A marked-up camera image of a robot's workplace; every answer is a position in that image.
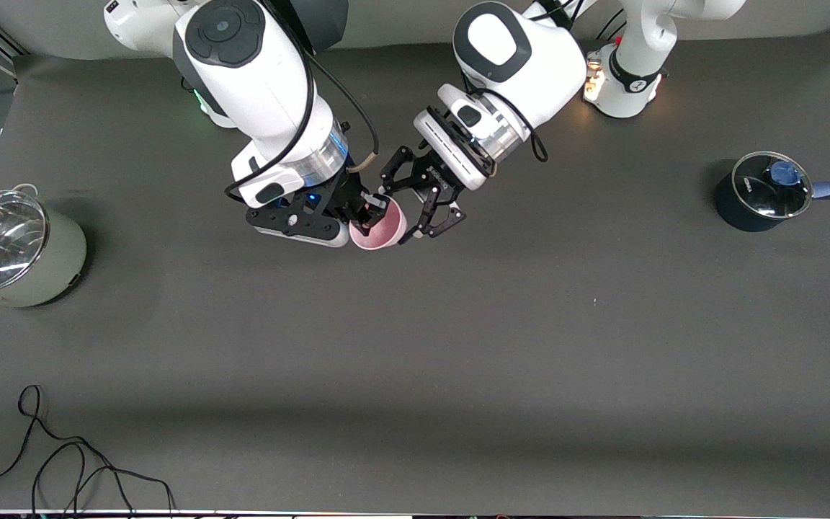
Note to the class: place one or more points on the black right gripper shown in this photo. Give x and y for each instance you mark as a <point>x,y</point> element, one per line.
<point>344,196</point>

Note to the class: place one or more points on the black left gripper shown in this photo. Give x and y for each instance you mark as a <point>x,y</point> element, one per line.
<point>427,175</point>

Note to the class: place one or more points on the pink plastic cup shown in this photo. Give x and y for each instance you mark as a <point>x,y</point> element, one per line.
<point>386,232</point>

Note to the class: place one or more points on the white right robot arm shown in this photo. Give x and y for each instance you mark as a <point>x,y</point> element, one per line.
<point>256,79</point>

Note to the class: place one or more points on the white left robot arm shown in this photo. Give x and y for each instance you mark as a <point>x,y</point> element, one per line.
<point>530,65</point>

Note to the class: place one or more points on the dark grey table mat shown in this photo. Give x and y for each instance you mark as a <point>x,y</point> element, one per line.
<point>415,360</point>

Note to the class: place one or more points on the grey-green cooking pot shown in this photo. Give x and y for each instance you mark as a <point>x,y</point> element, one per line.
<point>55,267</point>

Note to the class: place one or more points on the dark blue saucepan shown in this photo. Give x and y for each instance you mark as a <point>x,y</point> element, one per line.
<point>746,216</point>

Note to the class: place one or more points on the glass pot lid grey knob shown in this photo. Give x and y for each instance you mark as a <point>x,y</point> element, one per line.
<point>4,241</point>

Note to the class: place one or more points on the glass lid blue knob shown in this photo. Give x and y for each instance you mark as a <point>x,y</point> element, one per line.
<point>782,173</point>

